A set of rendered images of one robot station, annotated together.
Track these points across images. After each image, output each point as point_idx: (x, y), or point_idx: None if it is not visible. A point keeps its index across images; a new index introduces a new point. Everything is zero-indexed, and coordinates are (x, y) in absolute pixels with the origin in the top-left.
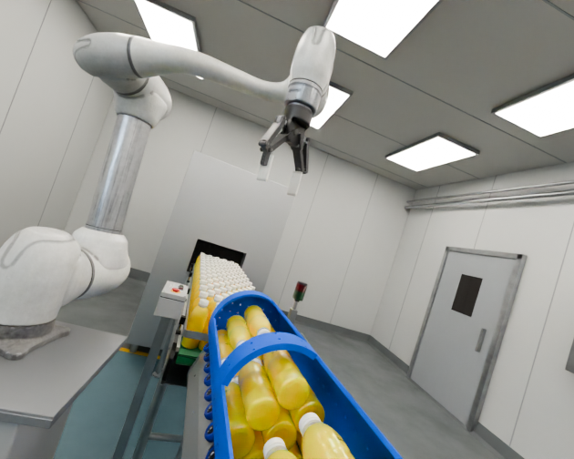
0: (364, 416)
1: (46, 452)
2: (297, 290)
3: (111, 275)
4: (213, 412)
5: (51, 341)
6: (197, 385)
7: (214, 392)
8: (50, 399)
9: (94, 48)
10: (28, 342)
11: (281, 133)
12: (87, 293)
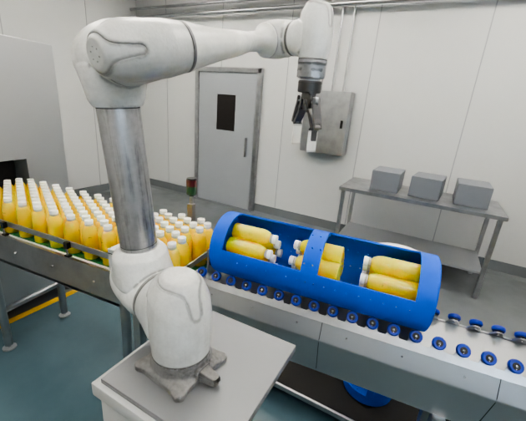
0: (382, 244)
1: None
2: (191, 186)
3: None
4: (318, 288)
5: None
6: (228, 296)
7: (309, 281)
8: (279, 345)
9: (155, 58)
10: (213, 349)
11: (307, 106)
12: None
